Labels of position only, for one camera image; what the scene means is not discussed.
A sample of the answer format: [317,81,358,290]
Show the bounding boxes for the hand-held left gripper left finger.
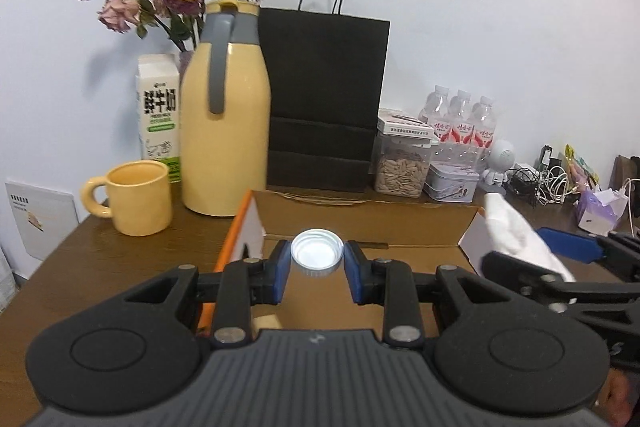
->
[124,238,292,348]

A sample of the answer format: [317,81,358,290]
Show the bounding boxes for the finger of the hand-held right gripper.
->
[537,227,640,280]
[481,251,640,315]

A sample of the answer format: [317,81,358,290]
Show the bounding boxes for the yellow thermos jug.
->
[181,0,272,217]

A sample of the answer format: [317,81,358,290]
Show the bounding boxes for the white printed card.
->
[5,179,80,264]

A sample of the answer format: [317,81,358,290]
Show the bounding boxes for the white bottle cap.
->
[290,229,346,279]

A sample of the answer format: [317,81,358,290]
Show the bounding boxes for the orange cardboard box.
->
[199,189,488,339]

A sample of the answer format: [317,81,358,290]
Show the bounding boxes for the person's right hand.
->
[595,369,635,427]

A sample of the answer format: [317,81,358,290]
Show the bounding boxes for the white milk carton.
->
[135,54,183,184]

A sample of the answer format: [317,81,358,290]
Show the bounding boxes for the black cable tangle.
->
[505,167,543,208]

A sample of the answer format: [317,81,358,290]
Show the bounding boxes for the white cable tangle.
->
[537,169,576,206]

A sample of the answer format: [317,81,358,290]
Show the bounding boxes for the silver tin box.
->
[423,161,485,205]

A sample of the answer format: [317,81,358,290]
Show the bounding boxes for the white cloth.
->
[459,193,576,293]

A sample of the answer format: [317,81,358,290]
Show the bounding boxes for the white robot figure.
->
[481,139,517,194]

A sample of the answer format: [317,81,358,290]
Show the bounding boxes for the clear seed container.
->
[374,130,440,199]

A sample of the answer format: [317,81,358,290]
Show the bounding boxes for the purple tissue pack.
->
[575,188,630,232]

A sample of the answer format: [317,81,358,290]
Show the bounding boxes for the yellow ceramic mug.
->
[80,160,174,237]

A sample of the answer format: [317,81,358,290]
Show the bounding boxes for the colourful snack packets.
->
[565,144,601,192]

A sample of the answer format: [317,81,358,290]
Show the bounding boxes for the black paper bag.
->
[258,0,391,194]

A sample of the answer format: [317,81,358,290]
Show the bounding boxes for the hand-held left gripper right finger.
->
[344,241,511,350]

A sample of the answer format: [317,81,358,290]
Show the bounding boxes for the small white red box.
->
[377,108,437,138]

